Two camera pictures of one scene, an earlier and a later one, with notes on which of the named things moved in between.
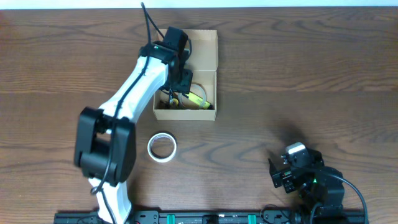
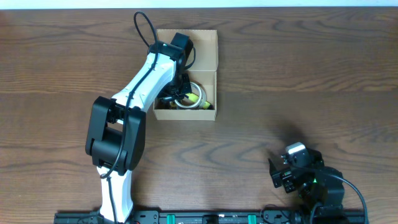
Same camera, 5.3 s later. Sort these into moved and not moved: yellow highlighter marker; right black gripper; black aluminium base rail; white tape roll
Moved: white tape roll
Not moved: right black gripper; yellow highlighter marker; black aluminium base rail
